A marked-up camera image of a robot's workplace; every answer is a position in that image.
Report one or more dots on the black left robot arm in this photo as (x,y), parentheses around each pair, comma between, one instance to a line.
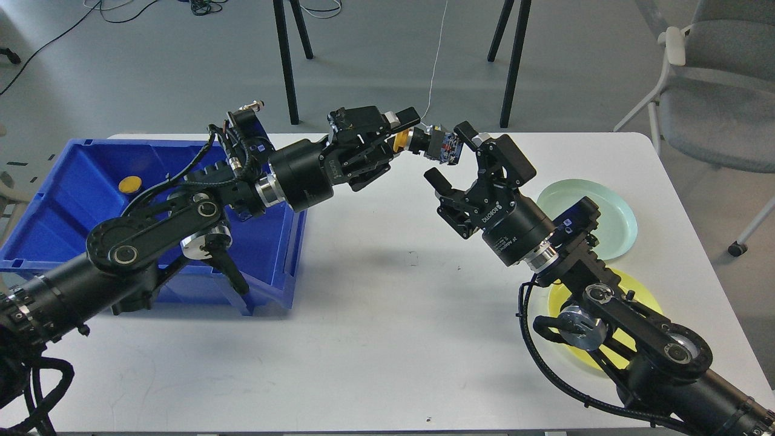
(128,258)

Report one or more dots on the black tripod legs right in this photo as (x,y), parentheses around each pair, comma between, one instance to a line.
(517,50)

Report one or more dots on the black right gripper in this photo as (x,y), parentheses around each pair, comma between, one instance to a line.
(511,223)

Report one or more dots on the blue plastic storage bin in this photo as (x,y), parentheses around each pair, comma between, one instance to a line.
(82,191)

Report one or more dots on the yellow push button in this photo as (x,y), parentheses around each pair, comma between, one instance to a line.
(433,142)
(130,185)

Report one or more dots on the grey office chair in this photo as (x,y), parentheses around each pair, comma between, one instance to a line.
(714,98)

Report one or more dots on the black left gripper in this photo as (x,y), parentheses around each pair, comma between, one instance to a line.
(303,174)

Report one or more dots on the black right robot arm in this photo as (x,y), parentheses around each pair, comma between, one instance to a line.
(661,370)

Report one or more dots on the light green plate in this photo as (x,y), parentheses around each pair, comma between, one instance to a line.
(617,226)

